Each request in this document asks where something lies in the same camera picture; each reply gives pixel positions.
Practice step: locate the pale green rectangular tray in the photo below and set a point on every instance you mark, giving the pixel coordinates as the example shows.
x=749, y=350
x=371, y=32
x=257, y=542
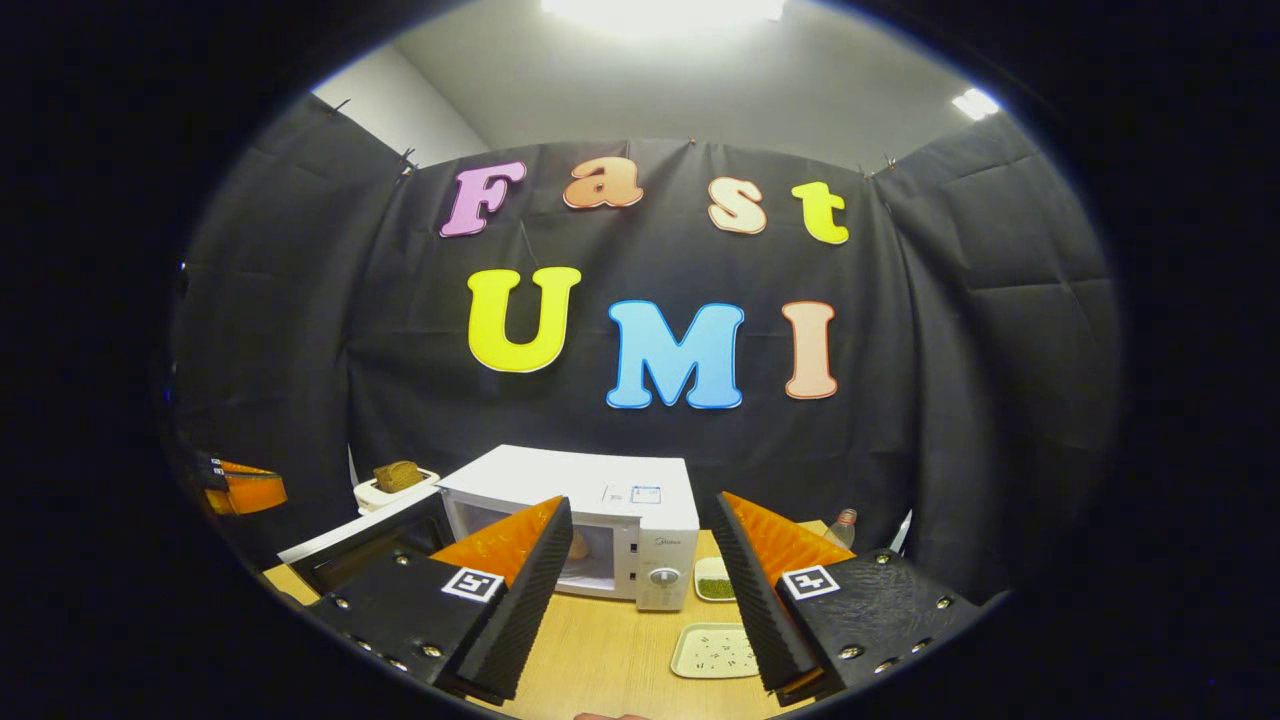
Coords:
x=710, y=650

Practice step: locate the large ceiling light panel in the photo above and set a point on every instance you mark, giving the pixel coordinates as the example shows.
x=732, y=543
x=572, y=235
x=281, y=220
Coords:
x=660, y=10

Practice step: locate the divided dish of beans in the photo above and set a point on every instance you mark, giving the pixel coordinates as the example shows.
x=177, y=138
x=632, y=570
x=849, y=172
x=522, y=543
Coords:
x=712, y=585

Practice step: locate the brown bread slice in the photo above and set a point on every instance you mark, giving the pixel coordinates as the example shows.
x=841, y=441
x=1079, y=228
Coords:
x=398, y=475

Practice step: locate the small ceiling light panel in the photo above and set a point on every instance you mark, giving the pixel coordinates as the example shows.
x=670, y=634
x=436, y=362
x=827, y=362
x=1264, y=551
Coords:
x=975, y=103

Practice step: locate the clear plastic bottle red label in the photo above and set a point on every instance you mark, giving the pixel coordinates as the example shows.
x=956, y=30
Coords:
x=843, y=530

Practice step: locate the black backdrop cloth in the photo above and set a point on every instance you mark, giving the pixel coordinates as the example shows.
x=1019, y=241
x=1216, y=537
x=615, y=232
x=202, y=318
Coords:
x=950, y=350

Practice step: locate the white toaster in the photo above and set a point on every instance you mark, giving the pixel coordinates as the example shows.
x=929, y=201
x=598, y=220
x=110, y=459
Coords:
x=385, y=497

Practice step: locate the white microwave oven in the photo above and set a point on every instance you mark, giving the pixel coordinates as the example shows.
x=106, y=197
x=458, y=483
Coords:
x=590, y=480

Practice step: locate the pink meat piece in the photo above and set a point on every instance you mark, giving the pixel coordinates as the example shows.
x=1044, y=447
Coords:
x=579, y=547

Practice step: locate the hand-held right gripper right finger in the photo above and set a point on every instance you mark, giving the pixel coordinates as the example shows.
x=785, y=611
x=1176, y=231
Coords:
x=760, y=595

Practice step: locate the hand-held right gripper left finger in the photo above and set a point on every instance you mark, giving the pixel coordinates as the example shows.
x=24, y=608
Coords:
x=525, y=595

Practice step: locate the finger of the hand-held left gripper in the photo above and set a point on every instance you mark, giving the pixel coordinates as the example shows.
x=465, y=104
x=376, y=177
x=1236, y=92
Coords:
x=250, y=493
x=212, y=461

